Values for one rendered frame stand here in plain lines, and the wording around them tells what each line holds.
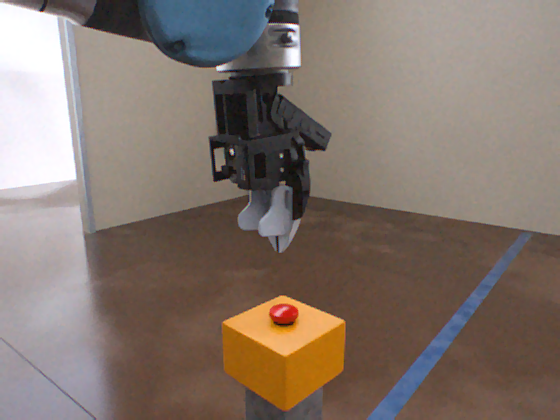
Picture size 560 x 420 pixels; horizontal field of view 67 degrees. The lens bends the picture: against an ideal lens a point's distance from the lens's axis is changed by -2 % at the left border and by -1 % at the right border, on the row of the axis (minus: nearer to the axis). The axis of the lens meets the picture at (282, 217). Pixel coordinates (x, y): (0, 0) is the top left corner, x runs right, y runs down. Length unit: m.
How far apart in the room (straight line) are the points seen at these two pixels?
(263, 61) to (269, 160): 0.10
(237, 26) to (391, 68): 5.57
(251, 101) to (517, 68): 5.01
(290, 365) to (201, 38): 0.38
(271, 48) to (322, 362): 0.38
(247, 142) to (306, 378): 0.30
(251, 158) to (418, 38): 5.35
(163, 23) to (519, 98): 5.18
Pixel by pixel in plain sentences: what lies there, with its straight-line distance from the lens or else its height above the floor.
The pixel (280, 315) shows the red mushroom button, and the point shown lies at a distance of 0.56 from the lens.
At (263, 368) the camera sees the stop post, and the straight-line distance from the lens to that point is 0.55.
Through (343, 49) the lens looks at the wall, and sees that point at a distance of 6.19.
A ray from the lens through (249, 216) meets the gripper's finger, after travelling 0.51.
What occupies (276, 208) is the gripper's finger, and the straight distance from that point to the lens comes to 0.49.
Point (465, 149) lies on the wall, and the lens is 5.50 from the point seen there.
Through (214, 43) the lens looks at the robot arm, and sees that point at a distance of 0.28.
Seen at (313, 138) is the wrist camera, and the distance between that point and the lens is 0.53.
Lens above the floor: 1.36
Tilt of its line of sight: 15 degrees down
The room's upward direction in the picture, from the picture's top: straight up
